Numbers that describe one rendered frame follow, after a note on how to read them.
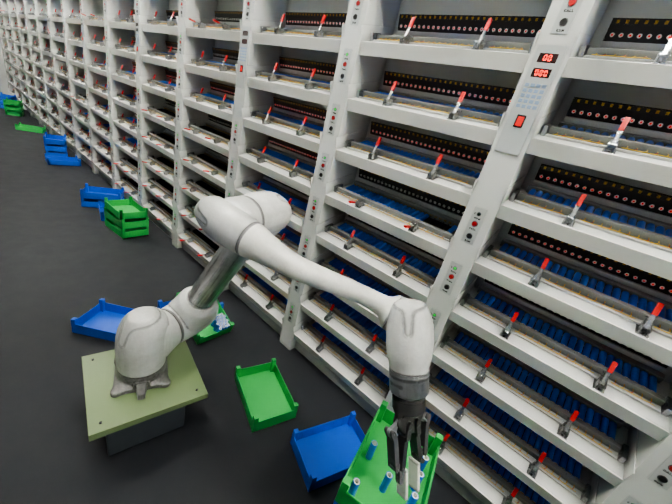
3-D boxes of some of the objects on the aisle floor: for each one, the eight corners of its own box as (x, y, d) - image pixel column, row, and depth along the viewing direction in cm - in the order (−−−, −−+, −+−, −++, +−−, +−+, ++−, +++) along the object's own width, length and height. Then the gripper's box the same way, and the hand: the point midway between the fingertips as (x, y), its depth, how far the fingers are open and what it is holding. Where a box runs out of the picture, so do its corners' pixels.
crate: (71, 332, 153) (70, 319, 150) (102, 309, 171) (101, 297, 168) (132, 345, 154) (131, 333, 151) (156, 321, 173) (156, 310, 169)
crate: (295, 417, 140) (299, 405, 137) (251, 432, 129) (254, 419, 125) (273, 369, 162) (275, 357, 159) (233, 378, 151) (235, 366, 148)
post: (289, 350, 177) (379, -47, 107) (279, 341, 182) (359, -44, 112) (313, 337, 192) (406, -18, 122) (303, 329, 197) (387, -17, 127)
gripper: (420, 377, 78) (419, 467, 79) (371, 395, 69) (370, 497, 70) (445, 389, 72) (443, 486, 73) (395, 411, 63) (394, 522, 64)
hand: (408, 478), depth 72 cm, fingers open, 3 cm apart
